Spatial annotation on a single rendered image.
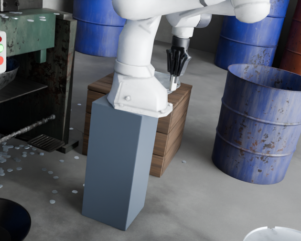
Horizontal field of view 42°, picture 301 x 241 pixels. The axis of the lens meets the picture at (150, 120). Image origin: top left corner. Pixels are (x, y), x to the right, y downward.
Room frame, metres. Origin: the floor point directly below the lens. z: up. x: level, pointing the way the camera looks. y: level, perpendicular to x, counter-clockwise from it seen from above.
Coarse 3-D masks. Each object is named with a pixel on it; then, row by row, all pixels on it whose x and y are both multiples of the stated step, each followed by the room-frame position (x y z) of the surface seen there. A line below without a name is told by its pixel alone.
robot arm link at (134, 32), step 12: (132, 24) 1.26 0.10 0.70; (144, 24) 1.25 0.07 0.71; (156, 24) 1.26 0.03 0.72; (120, 36) 1.23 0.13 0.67; (132, 36) 1.21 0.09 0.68; (144, 36) 1.22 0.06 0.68; (120, 48) 1.21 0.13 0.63; (132, 48) 1.19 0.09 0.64; (144, 48) 1.21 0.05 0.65; (120, 60) 1.21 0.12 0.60; (132, 60) 1.19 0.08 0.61; (144, 60) 1.21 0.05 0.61
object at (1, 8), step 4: (0, 0) 1.44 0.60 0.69; (4, 0) 1.45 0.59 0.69; (8, 0) 1.47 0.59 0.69; (12, 0) 1.49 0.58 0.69; (16, 0) 1.51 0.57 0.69; (0, 4) 1.44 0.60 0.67; (4, 4) 1.44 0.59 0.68; (8, 4) 1.47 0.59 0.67; (12, 4) 1.49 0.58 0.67; (16, 4) 1.50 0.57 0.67; (0, 8) 1.44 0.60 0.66; (4, 8) 1.45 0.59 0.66; (8, 8) 1.47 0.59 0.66; (12, 8) 1.49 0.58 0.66; (16, 8) 1.51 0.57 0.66
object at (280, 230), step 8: (256, 232) 0.91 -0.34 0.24; (264, 232) 0.92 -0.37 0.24; (280, 232) 0.93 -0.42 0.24; (288, 232) 0.94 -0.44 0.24; (296, 232) 0.94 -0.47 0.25; (248, 240) 0.87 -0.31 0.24; (256, 240) 0.88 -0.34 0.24; (264, 240) 0.88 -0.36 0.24; (272, 240) 0.89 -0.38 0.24; (280, 240) 0.90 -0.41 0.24; (288, 240) 0.90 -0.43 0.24; (296, 240) 0.91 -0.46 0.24
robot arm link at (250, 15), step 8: (232, 0) 1.33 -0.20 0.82; (240, 0) 1.18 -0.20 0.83; (248, 0) 1.17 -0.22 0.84; (256, 0) 1.16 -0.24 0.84; (264, 0) 1.17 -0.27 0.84; (240, 8) 1.17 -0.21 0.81; (248, 8) 1.16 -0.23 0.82; (256, 8) 1.16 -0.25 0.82; (264, 8) 1.16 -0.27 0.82; (240, 16) 1.18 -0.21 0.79; (248, 16) 1.16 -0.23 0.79; (256, 16) 1.16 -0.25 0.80; (264, 16) 1.18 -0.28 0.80
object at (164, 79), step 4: (156, 72) 1.90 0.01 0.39; (160, 72) 1.90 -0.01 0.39; (156, 76) 1.84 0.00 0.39; (160, 76) 1.85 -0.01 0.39; (164, 76) 1.86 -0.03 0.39; (168, 76) 1.87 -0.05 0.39; (160, 80) 1.76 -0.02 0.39; (164, 80) 1.79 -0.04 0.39; (168, 80) 1.80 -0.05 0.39; (164, 84) 1.73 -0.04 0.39; (168, 84) 1.74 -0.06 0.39; (180, 84) 1.75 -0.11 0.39; (168, 88) 1.67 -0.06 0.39
